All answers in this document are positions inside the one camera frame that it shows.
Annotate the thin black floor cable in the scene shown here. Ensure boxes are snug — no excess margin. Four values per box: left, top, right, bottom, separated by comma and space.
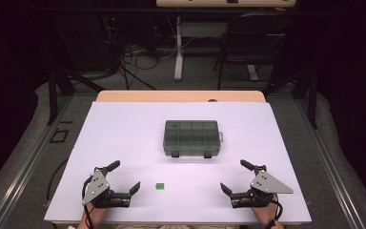
45, 157, 70, 205

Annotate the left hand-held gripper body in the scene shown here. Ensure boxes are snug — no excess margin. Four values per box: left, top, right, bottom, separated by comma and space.
81, 166, 132, 210

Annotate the aluminium floor rail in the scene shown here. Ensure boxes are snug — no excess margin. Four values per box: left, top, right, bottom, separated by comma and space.
0, 94, 74, 229
293, 94, 366, 229

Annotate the black folding chair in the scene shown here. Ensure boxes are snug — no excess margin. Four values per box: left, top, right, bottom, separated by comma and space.
213, 12, 295, 92

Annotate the white-legged desk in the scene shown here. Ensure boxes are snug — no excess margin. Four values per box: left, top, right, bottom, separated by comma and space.
155, 0, 297, 82

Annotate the black metal stand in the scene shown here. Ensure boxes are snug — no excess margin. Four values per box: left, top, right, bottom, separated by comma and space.
261, 68, 319, 130
45, 61, 107, 127

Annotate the wooden table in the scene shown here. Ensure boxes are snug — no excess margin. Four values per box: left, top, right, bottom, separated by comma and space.
95, 90, 267, 104

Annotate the left hand-held gripper black cable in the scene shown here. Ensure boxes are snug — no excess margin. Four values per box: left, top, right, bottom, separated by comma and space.
81, 175, 97, 229

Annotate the grey plastic compartment box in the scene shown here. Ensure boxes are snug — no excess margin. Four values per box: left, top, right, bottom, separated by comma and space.
162, 119, 225, 159

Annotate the tangle of floor cables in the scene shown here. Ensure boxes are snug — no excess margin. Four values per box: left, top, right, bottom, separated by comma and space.
100, 14, 160, 92

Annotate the white table board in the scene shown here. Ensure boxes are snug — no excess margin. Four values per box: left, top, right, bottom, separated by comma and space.
43, 100, 313, 225

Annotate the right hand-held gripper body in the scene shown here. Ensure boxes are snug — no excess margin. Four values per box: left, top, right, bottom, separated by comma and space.
230, 165, 295, 210

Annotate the right hand-held gripper black cable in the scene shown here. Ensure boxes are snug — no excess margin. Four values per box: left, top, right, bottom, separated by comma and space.
260, 192, 284, 229

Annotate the person's right hand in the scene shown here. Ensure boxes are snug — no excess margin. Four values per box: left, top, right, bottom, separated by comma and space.
241, 194, 283, 224

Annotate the hand-held gripper black cable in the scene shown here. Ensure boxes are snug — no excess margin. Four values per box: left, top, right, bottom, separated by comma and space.
81, 175, 97, 229
260, 192, 284, 229

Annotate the person's left hand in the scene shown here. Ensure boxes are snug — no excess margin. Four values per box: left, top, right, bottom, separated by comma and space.
85, 198, 124, 224

